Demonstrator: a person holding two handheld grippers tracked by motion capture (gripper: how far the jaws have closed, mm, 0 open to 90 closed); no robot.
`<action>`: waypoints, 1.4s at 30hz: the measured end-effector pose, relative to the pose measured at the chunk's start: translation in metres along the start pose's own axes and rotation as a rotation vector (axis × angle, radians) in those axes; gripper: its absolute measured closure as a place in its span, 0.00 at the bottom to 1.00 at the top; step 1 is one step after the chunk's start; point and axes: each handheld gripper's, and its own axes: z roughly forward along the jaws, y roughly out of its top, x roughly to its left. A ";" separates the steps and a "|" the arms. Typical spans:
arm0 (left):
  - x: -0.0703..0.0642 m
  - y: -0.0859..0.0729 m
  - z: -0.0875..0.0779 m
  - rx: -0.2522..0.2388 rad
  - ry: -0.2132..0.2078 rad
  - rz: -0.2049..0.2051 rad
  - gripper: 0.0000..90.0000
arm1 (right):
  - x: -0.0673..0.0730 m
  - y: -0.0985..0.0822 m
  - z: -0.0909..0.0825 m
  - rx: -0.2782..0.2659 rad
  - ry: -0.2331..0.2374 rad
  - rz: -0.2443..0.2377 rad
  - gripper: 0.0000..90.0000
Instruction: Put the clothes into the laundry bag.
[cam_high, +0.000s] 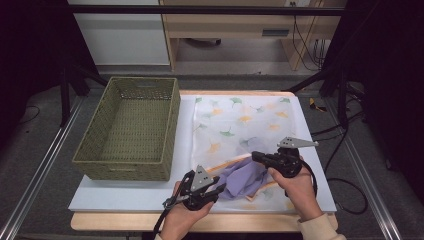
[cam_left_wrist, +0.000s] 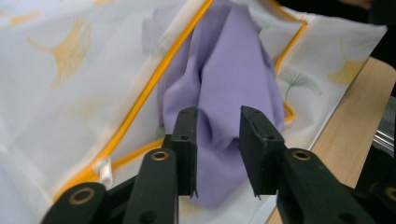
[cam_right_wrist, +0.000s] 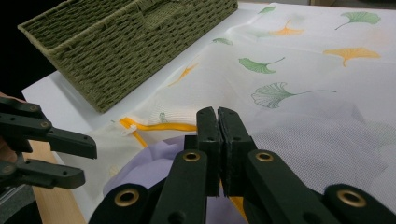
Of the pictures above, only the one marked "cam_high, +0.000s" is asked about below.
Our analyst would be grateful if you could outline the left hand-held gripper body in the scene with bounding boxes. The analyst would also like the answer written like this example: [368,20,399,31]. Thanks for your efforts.
[179,165,214,212]

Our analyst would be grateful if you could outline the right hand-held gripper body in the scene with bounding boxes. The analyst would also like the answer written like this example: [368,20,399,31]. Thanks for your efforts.
[271,136,319,178]

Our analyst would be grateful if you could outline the purple garment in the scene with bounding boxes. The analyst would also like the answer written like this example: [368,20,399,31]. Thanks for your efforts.
[216,139,270,201]

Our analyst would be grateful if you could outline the white leaf-print mesh laundry bag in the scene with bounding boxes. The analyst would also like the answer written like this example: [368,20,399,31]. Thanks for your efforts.
[191,96,301,212]

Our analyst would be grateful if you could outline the green woven basket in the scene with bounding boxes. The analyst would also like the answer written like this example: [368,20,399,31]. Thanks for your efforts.
[72,76,181,182]

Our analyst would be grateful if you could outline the person's right hand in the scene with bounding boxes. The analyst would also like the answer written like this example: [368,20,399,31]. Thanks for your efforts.
[267,158,324,222]

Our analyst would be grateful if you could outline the person's left hand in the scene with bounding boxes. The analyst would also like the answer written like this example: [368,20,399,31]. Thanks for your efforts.
[159,181,214,240]

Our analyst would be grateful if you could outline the yellow and black tool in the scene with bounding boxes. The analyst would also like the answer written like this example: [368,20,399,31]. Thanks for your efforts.
[308,97,328,113]

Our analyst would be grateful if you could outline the black metal stand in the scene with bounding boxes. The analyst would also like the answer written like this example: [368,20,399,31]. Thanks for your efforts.
[59,63,108,128]
[286,63,349,129]

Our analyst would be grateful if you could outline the white board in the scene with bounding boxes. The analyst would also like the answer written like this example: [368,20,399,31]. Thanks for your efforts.
[68,94,338,214]

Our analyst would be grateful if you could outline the black chair base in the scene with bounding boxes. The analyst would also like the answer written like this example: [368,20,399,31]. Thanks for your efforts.
[184,38,222,47]

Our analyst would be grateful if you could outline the black curtain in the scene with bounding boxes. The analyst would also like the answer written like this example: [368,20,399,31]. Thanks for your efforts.
[333,0,424,194]
[0,0,78,151]

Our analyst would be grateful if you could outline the light wooden desk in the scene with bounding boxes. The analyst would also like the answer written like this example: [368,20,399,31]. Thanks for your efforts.
[159,0,346,72]

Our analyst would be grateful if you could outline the white cabinet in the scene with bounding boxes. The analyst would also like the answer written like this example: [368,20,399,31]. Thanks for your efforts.
[67,0,170,66]

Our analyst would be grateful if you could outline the black horizontal bar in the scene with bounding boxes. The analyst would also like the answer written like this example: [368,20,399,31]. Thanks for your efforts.
[66,4,348,16]

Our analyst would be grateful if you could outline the right hand-held gripper cable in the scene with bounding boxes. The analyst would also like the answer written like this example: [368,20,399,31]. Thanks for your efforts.
[284,159,369,216]

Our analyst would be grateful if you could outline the hand-held gripper cable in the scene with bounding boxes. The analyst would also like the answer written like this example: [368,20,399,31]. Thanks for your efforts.
[152,194,184,240]
[284,159,369,216]

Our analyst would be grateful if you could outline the left hand-held gripper cable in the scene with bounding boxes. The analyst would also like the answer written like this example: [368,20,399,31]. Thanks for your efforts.
[152,194,184,240]

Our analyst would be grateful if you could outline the metal floor rail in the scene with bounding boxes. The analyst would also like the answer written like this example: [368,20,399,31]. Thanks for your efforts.
[0,96,84,240]
[324,99,403,240]

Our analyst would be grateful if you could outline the hanging black cables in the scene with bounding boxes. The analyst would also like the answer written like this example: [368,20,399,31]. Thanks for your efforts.
[292,1,326,72]

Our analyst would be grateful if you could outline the thin black floor cable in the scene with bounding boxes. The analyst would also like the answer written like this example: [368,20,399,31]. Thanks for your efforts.
[19,105,41,124]

